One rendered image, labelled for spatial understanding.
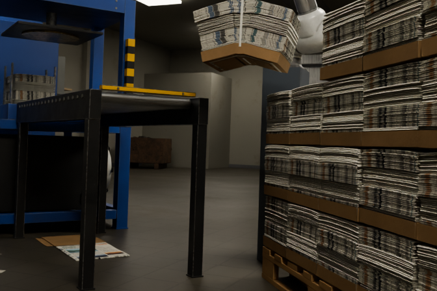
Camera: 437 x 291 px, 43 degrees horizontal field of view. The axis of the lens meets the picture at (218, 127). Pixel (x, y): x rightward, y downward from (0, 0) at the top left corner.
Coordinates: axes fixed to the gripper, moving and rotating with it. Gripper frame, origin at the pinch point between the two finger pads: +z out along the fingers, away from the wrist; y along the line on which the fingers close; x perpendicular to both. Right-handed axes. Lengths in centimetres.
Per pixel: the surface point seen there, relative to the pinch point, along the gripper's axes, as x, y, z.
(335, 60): 42, 36, 41
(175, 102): -1, 55, -30
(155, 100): 6, 55, -37
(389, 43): 71, 34, 57
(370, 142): 65, 62, 55
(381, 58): 68, 38, 55
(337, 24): 42, 24, 40
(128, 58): -107, 26, -104
